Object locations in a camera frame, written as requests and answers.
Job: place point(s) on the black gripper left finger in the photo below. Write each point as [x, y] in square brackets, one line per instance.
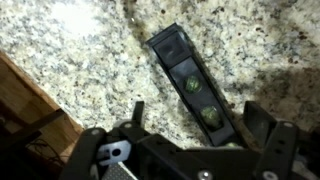
[81, 156]

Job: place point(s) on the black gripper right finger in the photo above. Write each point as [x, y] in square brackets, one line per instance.
[281, 146]

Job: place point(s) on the black remote control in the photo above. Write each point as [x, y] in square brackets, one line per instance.
[190, 83]

